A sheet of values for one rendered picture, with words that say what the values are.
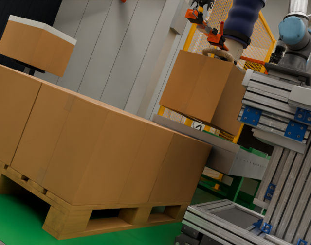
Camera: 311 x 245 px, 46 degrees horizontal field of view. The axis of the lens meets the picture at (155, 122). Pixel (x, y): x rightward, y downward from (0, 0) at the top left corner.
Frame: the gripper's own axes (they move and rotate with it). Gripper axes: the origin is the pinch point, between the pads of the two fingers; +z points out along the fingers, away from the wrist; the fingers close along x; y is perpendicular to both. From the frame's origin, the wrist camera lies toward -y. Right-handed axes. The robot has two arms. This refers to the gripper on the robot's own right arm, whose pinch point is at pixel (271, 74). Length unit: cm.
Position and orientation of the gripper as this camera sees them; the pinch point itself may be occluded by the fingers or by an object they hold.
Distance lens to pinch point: 289.0
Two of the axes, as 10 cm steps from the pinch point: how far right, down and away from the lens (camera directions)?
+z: -3.5, 9.4, 0.1
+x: 8.0, 3.0, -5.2
